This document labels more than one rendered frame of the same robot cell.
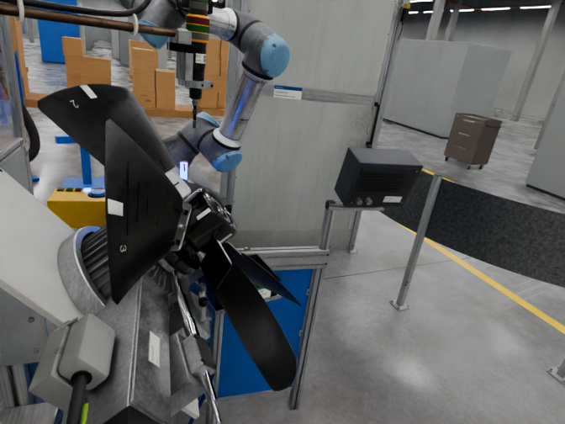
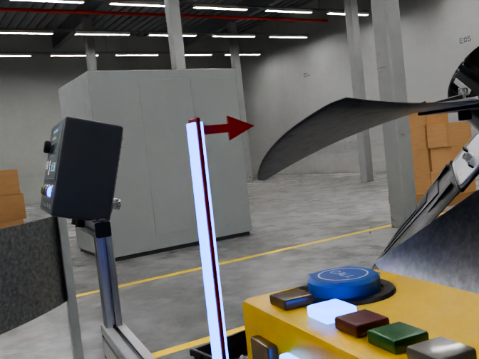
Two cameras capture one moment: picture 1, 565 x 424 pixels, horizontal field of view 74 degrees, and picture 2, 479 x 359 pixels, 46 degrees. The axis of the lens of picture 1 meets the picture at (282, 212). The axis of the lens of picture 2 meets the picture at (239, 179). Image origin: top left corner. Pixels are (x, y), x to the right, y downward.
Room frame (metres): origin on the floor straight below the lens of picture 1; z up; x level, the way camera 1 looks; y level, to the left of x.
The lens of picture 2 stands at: (1.12, 0.87, 1.16)
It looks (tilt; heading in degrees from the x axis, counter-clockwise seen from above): 3 degrees down; 266
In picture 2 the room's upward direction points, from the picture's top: 6 degrees counter-clockwise
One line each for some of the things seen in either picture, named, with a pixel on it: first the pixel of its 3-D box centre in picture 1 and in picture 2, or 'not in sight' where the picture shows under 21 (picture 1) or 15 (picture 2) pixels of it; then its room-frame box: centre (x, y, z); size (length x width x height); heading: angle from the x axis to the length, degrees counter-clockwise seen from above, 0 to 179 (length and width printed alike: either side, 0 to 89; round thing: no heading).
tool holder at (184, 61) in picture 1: (192, 60); not in sight; (0.78, 0.21, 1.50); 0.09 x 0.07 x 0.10; 144
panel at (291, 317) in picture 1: (205, 341); not in sight; (1.16, 0.23, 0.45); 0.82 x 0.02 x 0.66; 109
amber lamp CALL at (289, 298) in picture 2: not in sight; (291, 298); (1.08, 0.57, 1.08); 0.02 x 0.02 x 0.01; 19
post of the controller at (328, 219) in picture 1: (326, 225); (107, 273); (1.30, -0.17, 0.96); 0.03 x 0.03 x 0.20; 19
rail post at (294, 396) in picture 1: (304, 342); not in sight; (1.30, -0.17, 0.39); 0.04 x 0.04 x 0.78; 19
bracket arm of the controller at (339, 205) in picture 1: (355, 205); (92, 224); (1.34, -0.27, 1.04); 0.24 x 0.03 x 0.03; 109
